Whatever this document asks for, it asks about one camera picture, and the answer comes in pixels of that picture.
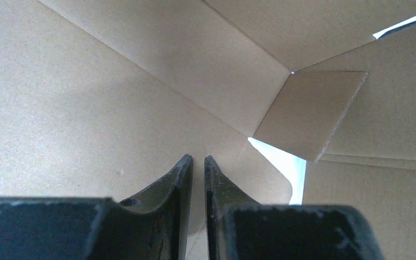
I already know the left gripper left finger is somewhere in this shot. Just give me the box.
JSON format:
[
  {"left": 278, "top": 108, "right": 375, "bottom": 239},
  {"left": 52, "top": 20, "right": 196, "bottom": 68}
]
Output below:
[{"left": 0, "top": 155, "right": 193, "bottom": 259}]

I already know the brown cardboard box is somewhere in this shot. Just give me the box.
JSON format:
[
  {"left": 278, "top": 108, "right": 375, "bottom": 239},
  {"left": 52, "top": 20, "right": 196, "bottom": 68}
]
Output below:
[{"left": 0, "top": 1, "right": 416, "bottom": 259}]

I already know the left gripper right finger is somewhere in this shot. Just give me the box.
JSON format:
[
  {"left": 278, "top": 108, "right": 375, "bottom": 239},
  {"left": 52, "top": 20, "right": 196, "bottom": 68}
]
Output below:
[{"left": 204, "top": 156, "right": 384, "bottom": 259}]

